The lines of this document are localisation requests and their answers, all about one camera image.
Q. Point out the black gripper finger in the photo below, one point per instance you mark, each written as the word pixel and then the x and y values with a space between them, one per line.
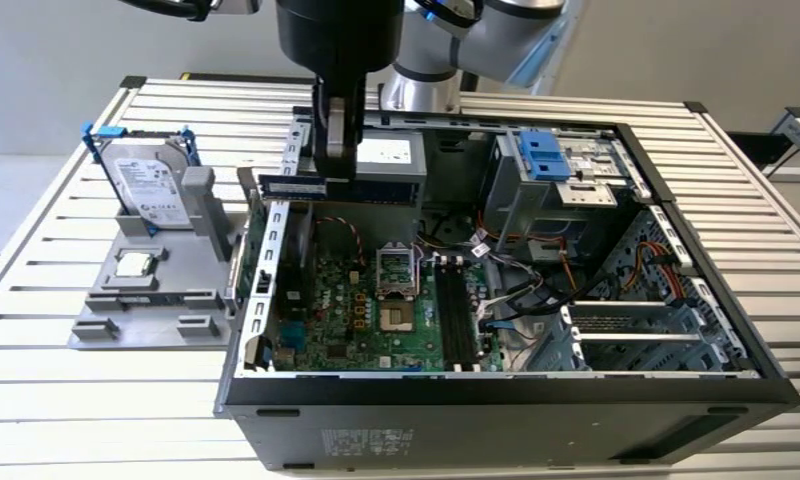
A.
pixel 355 120

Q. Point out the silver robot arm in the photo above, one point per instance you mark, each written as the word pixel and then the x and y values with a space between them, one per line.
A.
pixel 481 45

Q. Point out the RAM slot white clips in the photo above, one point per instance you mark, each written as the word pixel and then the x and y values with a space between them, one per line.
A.
pixel 450 310

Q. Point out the grey power supply unit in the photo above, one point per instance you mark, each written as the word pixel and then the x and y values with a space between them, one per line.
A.
pixel 367 225

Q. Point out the green graphics card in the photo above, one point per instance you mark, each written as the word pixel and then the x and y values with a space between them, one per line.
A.
pixel 259 225

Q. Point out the blue plastic bay latch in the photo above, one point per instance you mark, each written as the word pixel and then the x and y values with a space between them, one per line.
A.
pixel 541 155

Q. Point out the grey parts rack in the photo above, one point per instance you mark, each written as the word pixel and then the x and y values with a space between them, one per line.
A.
pixel 203 215

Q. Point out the hard disk in blue carrier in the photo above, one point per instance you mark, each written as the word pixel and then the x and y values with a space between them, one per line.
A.
pixel 150 185

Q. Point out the grey metal disk bay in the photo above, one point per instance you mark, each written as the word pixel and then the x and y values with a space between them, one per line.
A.
pixel 601 197

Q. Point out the CPU socket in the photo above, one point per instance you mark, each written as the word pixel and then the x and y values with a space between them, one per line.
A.
pixel 397 317

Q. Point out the green motherboard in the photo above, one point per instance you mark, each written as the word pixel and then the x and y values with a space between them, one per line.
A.
pixel 334 320

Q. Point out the silver CPU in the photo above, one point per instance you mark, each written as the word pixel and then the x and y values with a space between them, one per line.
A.
pixel 135 263

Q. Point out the grey metal drive cage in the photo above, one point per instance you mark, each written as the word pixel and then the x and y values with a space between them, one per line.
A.
pixel 641 338

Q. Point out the black PC case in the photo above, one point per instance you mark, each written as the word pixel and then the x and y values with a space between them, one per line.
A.
pixel 441 440

